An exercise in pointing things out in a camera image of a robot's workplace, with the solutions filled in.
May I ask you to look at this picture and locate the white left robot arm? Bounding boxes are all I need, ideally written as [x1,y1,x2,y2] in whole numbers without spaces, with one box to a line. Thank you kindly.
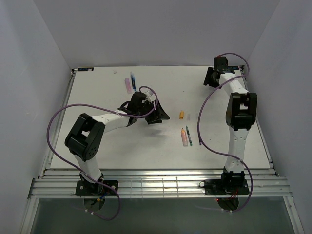
[65,90,170,195]

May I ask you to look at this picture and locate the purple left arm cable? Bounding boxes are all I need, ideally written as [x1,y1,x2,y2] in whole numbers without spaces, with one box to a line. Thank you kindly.
[47,85,159,221]

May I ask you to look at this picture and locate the aluminium frame rail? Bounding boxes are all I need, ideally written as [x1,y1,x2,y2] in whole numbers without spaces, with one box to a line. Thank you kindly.
[28,168,293,198]

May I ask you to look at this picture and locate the green ink pen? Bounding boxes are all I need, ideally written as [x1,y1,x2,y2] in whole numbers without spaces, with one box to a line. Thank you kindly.
[186,125,193,146]

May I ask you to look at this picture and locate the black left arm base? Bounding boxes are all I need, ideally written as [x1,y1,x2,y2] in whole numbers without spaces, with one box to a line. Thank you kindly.
[75,180,116,196]

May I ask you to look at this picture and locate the yellow orange highlighter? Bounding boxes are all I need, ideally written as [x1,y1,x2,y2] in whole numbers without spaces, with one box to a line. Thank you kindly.
[181,128,188,147]

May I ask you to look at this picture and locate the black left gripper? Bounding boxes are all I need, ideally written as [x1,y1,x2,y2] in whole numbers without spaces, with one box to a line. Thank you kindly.
[137,99,170,125]

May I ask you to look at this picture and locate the yellow orange highlighter cap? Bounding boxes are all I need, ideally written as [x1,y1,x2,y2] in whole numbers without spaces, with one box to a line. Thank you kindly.
[179,111,185,119]

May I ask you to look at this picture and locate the blue ink pen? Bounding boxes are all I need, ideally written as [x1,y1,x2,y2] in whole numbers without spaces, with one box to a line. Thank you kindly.
[130,72,137,91]

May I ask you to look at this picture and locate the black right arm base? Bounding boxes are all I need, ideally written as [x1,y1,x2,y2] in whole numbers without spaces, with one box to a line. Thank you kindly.
[198,179,250,195]

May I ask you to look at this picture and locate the pink highlighter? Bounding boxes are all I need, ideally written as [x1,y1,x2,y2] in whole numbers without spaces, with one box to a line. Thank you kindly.
[124,78,132,94]

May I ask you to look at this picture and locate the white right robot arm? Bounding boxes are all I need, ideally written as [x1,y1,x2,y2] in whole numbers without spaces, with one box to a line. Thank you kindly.
[204,54,257,194]

